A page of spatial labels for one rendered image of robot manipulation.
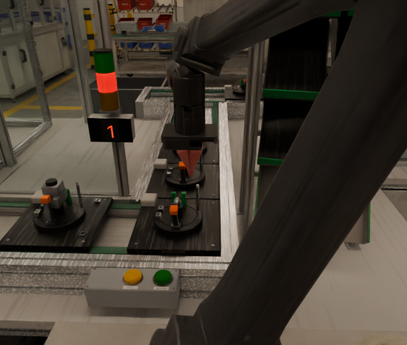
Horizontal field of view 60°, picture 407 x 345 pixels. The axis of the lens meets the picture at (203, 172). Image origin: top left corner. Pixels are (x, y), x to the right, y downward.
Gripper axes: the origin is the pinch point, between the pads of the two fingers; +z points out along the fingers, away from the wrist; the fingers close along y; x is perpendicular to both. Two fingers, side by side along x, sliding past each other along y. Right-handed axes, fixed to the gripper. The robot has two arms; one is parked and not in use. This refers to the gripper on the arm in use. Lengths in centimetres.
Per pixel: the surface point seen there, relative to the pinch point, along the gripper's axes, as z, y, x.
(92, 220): 26.3, 30.0, -18.1
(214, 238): 26.4, -4.6, -11.2
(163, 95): 34, 30, -162
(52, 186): 14.7, 38.9, -17.3
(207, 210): 26.6, -2.6, -24.2
